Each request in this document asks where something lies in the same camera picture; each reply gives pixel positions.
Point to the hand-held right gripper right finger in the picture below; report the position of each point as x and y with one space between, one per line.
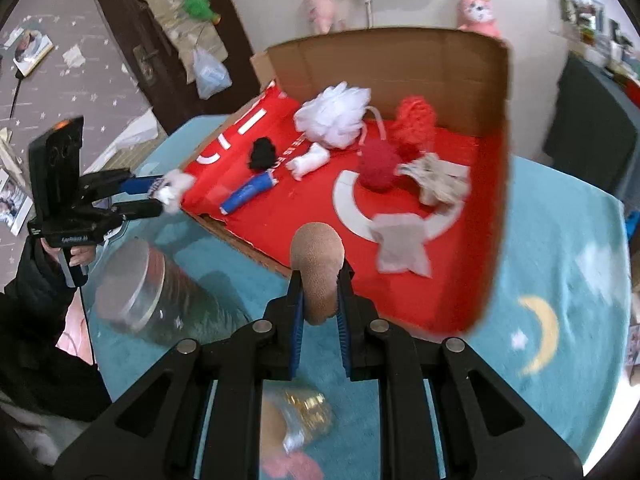
344 330

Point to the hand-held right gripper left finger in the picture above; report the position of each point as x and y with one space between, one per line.
296 330

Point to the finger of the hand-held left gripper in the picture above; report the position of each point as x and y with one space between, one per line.
140 209
142 184

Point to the white fluffy bunny plush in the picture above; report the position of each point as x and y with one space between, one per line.
172 190

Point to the brown powder puff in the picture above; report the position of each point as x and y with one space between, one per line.
315 270

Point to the white gauze sachet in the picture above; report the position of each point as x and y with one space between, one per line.
400 245

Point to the blue tube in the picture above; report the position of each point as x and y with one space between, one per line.
245 195

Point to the black pompom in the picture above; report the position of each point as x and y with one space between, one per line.
262 154

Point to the red knitted pad with label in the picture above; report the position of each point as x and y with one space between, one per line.
380 165

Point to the beige crochet scrunchie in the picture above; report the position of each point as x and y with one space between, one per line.
440 180

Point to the white mesh bath pouf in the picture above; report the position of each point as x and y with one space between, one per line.
330 115

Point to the orange mesh bath pouf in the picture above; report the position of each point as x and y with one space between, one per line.
412 120

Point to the cardboard box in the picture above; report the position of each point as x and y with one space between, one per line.
400 60

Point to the person's left forearm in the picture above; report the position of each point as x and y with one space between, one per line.
40 340

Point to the person's left hand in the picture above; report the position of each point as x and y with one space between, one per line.
82 257

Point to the small clear plastic jar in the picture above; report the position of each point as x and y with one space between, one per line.
305 410

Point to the large glass jar metal lid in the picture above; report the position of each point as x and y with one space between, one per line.
150 290

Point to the photo book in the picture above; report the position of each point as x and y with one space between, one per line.
30 52

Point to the clear plastic bag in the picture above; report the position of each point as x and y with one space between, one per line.
210 75

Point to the beige hanging door organizer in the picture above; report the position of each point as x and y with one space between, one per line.
175 35

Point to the dark brown door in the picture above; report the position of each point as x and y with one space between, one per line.
125 25

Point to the green frog toy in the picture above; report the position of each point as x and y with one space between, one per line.
197 7

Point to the teal blanket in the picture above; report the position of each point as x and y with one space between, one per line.
550 285

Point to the pink plush toy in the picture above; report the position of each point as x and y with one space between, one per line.
322 10

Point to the small hanging charm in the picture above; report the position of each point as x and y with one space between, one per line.
369 5

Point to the dressing table with grey cloth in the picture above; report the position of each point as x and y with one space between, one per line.
590 130

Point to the pink cat plush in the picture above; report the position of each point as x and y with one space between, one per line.
477 15

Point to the row of cosmetic bottles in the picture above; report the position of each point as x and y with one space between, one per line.
595 25

